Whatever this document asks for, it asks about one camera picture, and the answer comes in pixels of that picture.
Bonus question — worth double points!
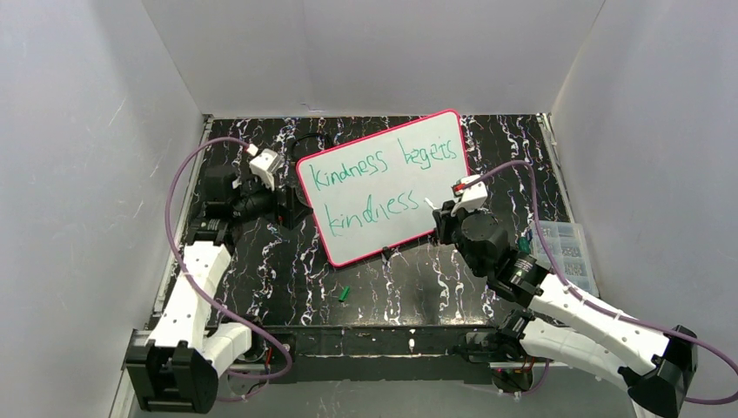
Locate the white green whiteboard marker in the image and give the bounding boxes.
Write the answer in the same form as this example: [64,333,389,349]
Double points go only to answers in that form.
[424,198,439,211]

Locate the pink framed whiteboard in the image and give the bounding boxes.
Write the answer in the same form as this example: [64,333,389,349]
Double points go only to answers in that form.
[296,110,470,267]

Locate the green marker cap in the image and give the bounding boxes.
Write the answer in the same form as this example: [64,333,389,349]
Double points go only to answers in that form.
[339,287,351,303]

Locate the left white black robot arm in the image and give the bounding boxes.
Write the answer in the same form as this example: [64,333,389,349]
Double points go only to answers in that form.
[124,164,312,414]

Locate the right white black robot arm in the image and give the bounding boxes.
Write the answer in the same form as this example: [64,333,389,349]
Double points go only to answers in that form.
[433,201,698,417]

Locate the black clip on whiteboard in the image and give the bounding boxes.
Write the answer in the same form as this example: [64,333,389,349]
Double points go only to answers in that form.
[380,246,394,261]

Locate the clear plastic screw box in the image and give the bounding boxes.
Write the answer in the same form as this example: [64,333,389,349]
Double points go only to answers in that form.
[540,220,600,298]

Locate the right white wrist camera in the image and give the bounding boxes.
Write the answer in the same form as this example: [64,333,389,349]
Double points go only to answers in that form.
[451,174,488,216]

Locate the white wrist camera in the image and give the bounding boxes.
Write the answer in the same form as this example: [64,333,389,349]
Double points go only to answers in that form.
[451,174,488,216]
[246,145,285,192]

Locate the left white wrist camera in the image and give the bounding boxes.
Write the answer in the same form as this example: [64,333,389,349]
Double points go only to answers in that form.
[246,145,285,192]

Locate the black cable behind whiteboard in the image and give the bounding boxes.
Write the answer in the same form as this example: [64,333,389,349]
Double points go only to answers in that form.
[285,132,336,174]

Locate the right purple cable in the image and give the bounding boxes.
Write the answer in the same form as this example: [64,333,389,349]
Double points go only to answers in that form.
[460,160,738,406]

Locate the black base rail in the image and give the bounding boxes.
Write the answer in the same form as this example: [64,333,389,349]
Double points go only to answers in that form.
[266,325,531,384]

